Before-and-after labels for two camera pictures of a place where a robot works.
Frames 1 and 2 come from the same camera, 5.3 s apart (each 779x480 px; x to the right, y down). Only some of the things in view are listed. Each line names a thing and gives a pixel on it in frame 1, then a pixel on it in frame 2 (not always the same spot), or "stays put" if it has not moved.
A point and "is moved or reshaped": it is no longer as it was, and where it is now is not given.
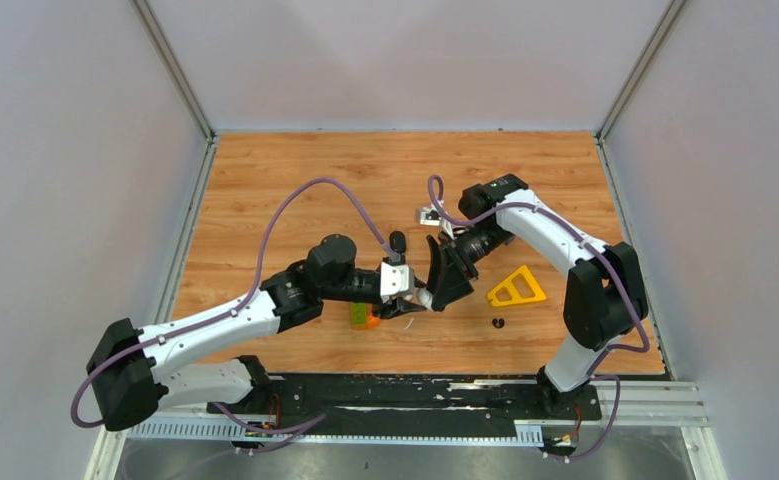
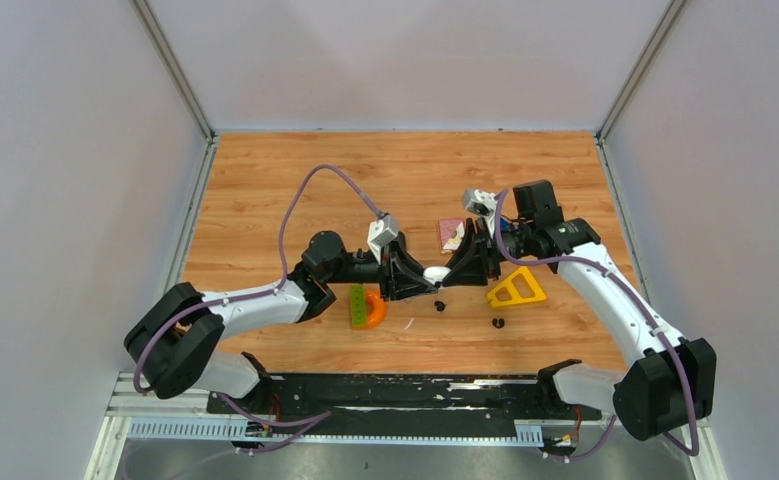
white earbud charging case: (425, 298) is moved or reshaped
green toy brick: (358, 314) stays put
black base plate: (411, 406) stays put
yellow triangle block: (539, 294) stays put
